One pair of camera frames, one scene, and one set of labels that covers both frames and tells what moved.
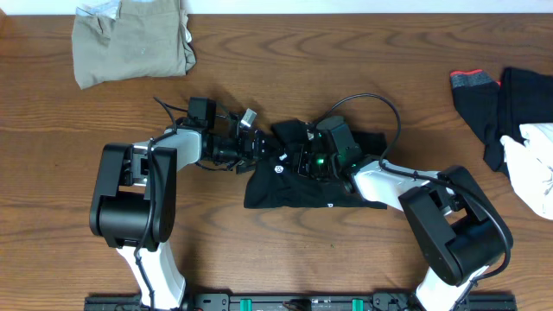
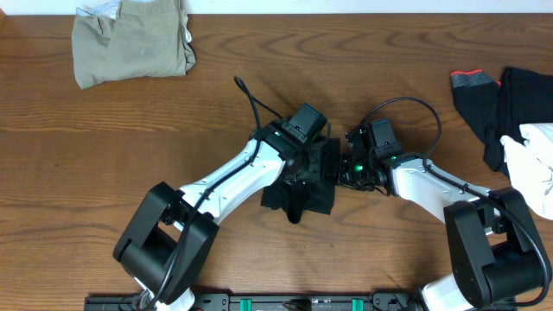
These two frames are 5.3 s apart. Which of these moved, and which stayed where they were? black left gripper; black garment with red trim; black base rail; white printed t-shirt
Moved: black left gripper
Stayed: black base rail; white printed t-shirt; black garment with red trim
